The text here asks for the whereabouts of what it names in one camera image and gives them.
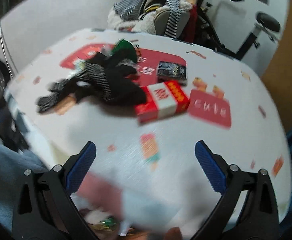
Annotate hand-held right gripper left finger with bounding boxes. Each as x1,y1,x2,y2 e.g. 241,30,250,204
12,141,97,240

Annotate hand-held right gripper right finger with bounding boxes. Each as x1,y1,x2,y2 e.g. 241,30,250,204
195,140,280,240

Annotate red cigarette box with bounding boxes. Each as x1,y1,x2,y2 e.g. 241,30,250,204
134,81,190,124

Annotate black striped sock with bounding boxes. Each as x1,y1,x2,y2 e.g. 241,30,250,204
37,51,148,114

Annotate small black packet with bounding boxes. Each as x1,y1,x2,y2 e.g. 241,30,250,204
157,61,188,85

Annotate green packet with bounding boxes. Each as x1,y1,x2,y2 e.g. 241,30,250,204
111,39,139,62

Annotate person's right hand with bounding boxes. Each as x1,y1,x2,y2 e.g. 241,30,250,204
165,226,184,240

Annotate folding table with patterned cover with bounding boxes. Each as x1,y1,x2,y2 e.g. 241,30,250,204
4,27,292,230

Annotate white mop rod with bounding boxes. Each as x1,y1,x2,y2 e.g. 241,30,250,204
0,21,19,73

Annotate wooden door panel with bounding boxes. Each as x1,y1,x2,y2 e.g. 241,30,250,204
258,0,292,133

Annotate red cloth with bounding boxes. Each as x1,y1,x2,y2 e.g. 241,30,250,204
186,4,199,43

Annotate white fluffy cloth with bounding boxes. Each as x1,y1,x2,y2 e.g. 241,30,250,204
107,10,159,34

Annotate black exercise bike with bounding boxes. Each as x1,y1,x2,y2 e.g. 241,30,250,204
186,0,281,60

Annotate beige chair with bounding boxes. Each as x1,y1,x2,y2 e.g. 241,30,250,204
153,0,196,38

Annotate black white striped shirt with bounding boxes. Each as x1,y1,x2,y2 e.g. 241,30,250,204
113,0,181,39

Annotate black garment with yellow stripes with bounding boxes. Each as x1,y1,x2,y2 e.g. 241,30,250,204
139,0,166,20

